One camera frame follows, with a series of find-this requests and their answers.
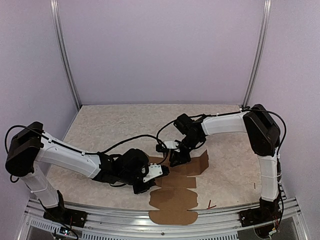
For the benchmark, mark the small red stick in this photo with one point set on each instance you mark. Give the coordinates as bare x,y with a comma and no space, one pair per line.
211,205

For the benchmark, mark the right aluminium corner post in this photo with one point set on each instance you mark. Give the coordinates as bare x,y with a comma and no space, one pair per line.
259,52

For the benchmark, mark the left aluminium corner post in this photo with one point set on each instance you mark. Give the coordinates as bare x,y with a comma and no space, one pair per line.
54,6

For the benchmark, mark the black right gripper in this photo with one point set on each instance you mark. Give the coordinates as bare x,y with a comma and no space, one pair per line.
178,159

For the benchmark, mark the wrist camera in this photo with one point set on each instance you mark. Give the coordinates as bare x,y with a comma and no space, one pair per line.
155,171
166,146

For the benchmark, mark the front aluminium frame rail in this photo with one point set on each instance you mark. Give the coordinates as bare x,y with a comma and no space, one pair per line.
226,223

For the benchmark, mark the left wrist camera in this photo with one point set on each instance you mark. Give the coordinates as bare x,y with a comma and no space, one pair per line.
155,171

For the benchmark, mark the aluminium corner post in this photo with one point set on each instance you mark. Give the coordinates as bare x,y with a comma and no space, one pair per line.
259,52
54,6

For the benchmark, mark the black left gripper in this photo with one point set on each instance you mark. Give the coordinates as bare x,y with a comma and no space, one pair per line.
138,190

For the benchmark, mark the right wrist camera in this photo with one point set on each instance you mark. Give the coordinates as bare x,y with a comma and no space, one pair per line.
166,146

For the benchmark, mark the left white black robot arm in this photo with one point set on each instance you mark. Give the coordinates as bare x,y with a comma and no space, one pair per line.
32,145

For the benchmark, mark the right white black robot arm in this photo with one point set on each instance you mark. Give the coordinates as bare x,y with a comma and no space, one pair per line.
264,138

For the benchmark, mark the brown cardboard box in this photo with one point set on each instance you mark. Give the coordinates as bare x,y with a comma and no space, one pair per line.
174,199

